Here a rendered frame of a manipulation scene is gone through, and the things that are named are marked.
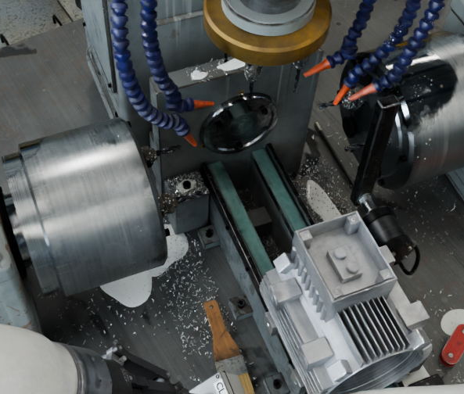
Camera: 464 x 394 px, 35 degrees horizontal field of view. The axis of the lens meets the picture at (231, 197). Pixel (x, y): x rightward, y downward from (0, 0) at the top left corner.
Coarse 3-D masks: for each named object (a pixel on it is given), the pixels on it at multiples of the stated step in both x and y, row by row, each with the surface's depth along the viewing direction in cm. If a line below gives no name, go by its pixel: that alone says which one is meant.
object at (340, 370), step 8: (280, 256) 108; (288, 256) 108; (280, 264) 108; (288, 264) 107; (280, 272) 108; (288, 272) 109; (408, 336) 103; (416, 336) 102; (424, 336) 102; (416, 344) 102; (424, 344) 102; (344, 360) 100; (328, 368) 100; (336, 368) 99; (344, 368) 98; (336, 376) 99; (344, 376) 99
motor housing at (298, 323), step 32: (288, 320) 107; (320, 320) 104; (352, 320) 102; (384, 320) 101; (288, 352) 112; (352, 352) 100; (384, 352) 99; (416, 352) 108; (320, 384) 101; (352, 384) 113; (384, 384) 112
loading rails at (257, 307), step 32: (256, 160) 140; (224, 192) 135; (256, 192) 145; (288, 192) 136; (224, 224) 134; (256, 224) 140; (288, 224) 132; (256, 256) 128; (256, 288) 126; (256, 320) 132; (288, 384) 124
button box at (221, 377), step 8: (216, 376) 98; (224, 376) 98; (232, 376) 100; (200, 384) 99; (208, 384) 98; (216, 384) 98; (224, 384) 97; (232, 384) 99; (240, 384) 101; (192, 392) 99; (200, 392) 99; (208, 392) 98; (216, 392) 97; (224, 392) 97; (232, 392) 97; (240, 392) 99
